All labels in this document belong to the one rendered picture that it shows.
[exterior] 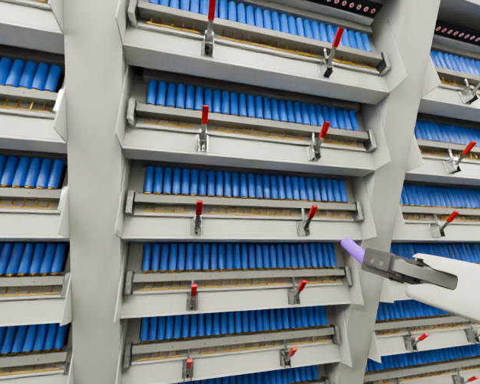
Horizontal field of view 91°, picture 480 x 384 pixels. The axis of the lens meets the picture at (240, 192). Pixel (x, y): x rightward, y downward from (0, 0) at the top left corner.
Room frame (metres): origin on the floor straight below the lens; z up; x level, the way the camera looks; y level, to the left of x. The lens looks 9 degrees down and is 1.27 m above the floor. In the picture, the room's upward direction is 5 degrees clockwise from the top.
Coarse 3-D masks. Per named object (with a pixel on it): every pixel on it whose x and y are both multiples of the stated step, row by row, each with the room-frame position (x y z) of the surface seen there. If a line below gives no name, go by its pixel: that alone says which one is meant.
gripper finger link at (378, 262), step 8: (368, 248) 0.31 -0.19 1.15; (368, 256) 0.30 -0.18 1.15; (376, 256) 0.29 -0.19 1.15; (384, 256) 0.29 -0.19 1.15; (368, 264) 0.30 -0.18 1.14; (376, 264) 0.29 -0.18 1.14; (384, 264) 0.28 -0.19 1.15; (376, 272) 0.29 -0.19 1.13; (384, 272) 0.28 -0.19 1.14; (392, 272) 0.25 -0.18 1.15
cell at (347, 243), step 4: (344, 240) 0.36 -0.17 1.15; (348, 240) 0.36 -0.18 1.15; (352, 240) 0.36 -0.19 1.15; (344, 244) 0.36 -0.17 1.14; (348, 244) 0.35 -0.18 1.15; (352, 244) 0.35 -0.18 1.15; (356, 244) 0.35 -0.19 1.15; (344, 248) 0.36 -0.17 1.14; (348, 248) 0.35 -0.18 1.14; (352, 248) 0.34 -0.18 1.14; (356, 248) 0.34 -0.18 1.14; (360, 248) 0.34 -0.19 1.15; (352, 252) 0.34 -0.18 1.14; (356, 252) 0.33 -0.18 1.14; (360, 252) 0.33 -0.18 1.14; (356, 256) 0.33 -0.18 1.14; (360, 256) 0.32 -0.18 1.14; (360, 260) 0.32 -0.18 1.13
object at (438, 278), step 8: (392, 264) 0.24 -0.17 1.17; (400, 264) 0.23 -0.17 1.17; (408, 264) 0.23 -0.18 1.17; (400, 272) 0.23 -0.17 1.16; (408, 272) 0.23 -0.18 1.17; (416, 272) 0.22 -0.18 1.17; (424, 272) 0.22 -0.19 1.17; (432, 272) 0.22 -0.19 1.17; (424, 280) 0.22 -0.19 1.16; (432, 280) 0.21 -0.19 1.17; (440, 280) 0.21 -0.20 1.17; (448, 280) 0.21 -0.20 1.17; (456, 280) 0.20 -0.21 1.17
